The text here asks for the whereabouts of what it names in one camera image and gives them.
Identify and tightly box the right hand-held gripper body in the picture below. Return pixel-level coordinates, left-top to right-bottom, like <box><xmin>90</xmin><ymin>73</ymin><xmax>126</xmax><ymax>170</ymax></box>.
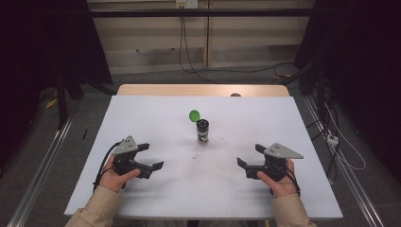
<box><xmin>245</xmin><ymin>142</ymin><xmax>305</xmax><ymax>183</ymax></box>

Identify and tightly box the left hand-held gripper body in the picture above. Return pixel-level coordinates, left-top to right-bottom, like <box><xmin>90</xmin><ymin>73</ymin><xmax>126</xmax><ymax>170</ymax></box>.
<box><xmin>112</xmin><ymin>135</ymin><xmax>154</xmax><ymax>181</ymax></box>

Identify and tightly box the spice jar with green lid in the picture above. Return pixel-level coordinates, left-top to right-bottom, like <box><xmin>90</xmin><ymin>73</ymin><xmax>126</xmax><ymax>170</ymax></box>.
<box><xmin>188</xmin><ymin>109</ymin><xmax>211</xmax><ymax>147</ymax></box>

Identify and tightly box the person's left hand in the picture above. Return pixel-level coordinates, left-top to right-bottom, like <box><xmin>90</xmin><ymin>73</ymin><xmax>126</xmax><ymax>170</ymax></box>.
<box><xmin>98</xmin><ymin>154</ymin><xmax>142</xmax><ymax>194</ymax></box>

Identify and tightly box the person's right hand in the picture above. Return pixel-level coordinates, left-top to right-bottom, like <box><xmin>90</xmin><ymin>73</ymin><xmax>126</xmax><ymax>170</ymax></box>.
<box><xmin>256</xmin><ymin>158</ymin><xmax>299</xmax><ymax>200</ymax></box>

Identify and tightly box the white table board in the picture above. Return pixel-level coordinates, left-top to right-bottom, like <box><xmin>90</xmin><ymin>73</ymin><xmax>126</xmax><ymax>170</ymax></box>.
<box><xmin>63</xmin><ymin>95</ymin><xmax>344</xmax><ymax>220</ymax></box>

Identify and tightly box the white power strip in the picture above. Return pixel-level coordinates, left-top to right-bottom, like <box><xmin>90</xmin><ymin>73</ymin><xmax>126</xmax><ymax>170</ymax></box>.
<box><xmin>326</xmin><ymin>133</ymin><xmax>340</xmax><ymax>148</ymax></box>

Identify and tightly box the wooden table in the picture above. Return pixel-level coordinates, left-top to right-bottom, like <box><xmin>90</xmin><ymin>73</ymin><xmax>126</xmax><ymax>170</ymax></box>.
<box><xmin>116</xmin><ymin>83</ymin><xmax>291</xmax><ymax>97</ymax></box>

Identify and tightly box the black metal stand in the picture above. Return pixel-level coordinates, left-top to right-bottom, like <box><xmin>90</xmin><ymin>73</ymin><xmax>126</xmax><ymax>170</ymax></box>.
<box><xmin>54</xmin><ymin>71</ymin><xmax>69</xmax><ymax>131</ymax></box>

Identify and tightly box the black curtain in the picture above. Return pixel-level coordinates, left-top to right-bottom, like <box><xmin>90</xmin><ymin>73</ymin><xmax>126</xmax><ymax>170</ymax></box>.
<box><xmin>293</xmin><ymin>0</ymin><xmax>401</xmax><ymax>183</ymax></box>
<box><xmin>0</xmin><ymin>0</ymin><xmax>113</xmax><ymax>165</ymax></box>

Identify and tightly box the black horizontal metal bar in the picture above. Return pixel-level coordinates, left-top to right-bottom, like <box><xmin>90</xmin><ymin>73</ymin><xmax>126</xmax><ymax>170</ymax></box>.
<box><xmin>87</xmin><ymin>8</ymin><xmax>317</xmax><ymax>19</ymax></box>

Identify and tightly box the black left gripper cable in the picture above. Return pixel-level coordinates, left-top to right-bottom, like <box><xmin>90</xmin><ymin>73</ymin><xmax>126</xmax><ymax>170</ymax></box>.
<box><xmin>92</xmin><ymin>141</ymin><xmax>123</xmax><ymax>194</ymax></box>

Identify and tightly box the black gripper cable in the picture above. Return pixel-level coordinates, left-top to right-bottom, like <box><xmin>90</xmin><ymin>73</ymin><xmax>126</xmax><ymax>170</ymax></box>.
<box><xmin>92</xmin><ymin>141</ymin><xmax>123</xmax><ymax>194</ymax></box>
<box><xmin>283</xmin><ymin>166</ymin><xmax>302</xmax><ymax>198</ymax></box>

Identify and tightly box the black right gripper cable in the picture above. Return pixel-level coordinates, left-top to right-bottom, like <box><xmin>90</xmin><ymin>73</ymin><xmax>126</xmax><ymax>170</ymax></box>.
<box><xmin>283</xmin><ymin>166</ymin><xmax>302</xmax><ymax>198</ymax></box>

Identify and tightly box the white cable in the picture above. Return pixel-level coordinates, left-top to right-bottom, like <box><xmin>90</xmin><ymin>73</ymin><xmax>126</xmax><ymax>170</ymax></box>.
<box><xmin>323</xmin><ymin>101</ymin><xmax>368</xmax><ymax>172</ymax></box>

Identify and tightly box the aluminium floor rail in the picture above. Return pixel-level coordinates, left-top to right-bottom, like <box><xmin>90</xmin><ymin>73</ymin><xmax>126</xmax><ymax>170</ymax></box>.
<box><xmin>302</xmin><ymin>95</ymin><xmax>385</xmax><ymax>227</ymax></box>
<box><xmin>7</xmin><ymin>115</ymin><xmax>76</xmax><ymax>227</ymax></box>

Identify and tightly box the black hanging cable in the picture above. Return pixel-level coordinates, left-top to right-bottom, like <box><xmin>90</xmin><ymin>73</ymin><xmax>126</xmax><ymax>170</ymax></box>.
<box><xmin>178</xmin><ymin>15</ymin><xmax>221</xmax><ymax>85</ymax></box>

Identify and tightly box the wooden wall strip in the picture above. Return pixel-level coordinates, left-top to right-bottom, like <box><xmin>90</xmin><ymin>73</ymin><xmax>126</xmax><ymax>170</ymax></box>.
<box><xmin>203</xmin><ymin>0</ymin><xmax>212</xmax><ymax>69</ymax></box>

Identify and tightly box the white wall socket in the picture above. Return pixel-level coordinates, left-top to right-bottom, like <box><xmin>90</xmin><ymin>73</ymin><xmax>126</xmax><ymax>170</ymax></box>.
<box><xmin>175</xmin><ymin>0</ymin><xmax>200</xmax><ymax>9</ymax></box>

